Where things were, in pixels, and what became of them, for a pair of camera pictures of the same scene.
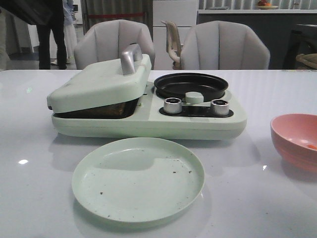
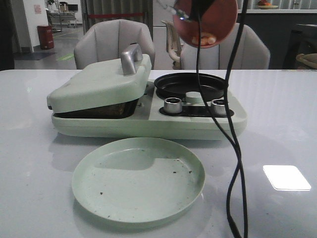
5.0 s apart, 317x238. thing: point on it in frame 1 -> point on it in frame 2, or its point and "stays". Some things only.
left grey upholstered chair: x=103 y=40 stays
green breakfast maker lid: x=98 y=86 stays
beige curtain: x=99 y=7 stays
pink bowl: x=295 y=136 -> x=216 y=27
